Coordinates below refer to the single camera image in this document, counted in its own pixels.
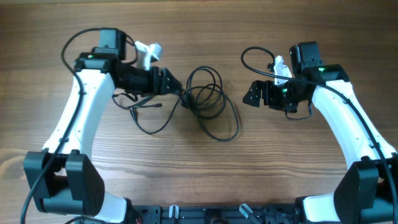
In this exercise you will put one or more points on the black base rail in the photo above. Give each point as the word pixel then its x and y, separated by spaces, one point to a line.
pixel 278 213

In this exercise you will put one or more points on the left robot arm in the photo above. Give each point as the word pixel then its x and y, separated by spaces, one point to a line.
pixel 62 177

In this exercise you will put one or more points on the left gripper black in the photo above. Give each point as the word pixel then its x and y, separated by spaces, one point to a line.
pixel 156 81

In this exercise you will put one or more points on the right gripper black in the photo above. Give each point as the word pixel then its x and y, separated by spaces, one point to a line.
pixel 268 93

